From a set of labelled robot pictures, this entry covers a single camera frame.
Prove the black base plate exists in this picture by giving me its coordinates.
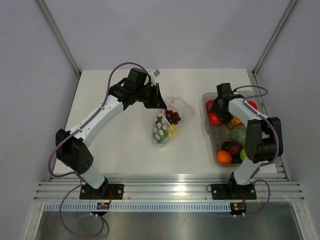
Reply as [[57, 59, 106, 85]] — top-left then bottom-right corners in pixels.
[[210, 183, 257, 200], [79, 184, 124, 200]]

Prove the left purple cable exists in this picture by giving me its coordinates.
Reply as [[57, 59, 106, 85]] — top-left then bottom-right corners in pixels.
[[47, 61, 147, 238]]

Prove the aluminium frame post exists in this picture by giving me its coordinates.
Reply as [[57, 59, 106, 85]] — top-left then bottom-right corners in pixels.
[[252, 0, 300, 77], [35, 0, 81, 78]]

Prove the small red tomato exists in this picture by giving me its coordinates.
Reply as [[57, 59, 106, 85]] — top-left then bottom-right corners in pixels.
[[208, 112, 222, 126]]

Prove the dark avocado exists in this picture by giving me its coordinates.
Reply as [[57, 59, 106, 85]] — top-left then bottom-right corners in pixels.
[[220, 141, 231, 151]]

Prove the orange spiky fruit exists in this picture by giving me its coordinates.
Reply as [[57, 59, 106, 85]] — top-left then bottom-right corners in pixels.
[[227, 116, 243, 129]]

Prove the aluminium mounting rail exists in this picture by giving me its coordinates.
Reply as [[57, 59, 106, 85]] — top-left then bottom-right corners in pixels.
[[33, 173, 305, 202]]

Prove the left aluminium frame post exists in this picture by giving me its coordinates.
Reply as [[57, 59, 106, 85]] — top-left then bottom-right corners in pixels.
[[35, 0, 81, 78]]

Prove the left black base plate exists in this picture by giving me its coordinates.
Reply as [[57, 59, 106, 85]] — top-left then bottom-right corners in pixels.
[[79, 184, 124, 200]]

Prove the yellow pear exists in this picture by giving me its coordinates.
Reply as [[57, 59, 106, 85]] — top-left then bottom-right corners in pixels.
[[167, 123, 176, 137]]

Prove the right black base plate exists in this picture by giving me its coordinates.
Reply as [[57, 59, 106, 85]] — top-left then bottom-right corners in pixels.
[[210, 183, 257, 200]]

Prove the green bell pepper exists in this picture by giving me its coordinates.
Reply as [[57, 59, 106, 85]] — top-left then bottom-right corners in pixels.
[[152, 132, 170, 145]]

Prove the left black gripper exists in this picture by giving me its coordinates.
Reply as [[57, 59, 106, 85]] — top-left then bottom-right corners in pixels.
[[135, 83, 167, 109]]

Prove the dark grape bunch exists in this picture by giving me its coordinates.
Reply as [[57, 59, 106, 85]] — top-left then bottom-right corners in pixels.
[[165, 109, 181, 125]]

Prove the lime green fruit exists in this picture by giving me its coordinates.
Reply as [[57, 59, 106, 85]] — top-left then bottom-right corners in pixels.
[[239, 148, 246, 161]]

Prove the white slotted cable duct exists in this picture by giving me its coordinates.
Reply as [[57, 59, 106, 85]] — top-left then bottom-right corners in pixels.
[[43, 202, 231, 213]]

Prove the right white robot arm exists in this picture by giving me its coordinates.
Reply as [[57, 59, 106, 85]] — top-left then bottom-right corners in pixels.
[[208, 83, 283, 200]]

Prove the clear dotted zip bag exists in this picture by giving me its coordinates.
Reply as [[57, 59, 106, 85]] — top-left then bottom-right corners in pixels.
[[151, 96, 195, 148]]

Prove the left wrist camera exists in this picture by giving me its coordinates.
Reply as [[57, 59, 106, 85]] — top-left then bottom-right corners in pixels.
[[148, 68, 160, 83]]

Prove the dark purple plum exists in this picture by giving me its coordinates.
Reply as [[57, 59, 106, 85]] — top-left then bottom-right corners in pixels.
[[227, 141, 242, 156]]

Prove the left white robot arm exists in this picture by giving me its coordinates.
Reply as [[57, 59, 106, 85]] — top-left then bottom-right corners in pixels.
[[55, 67, 167, 200]]

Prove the right aluminium frame post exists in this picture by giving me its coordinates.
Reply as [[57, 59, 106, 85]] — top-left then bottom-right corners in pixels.
[[252, 0, 300, 77]]

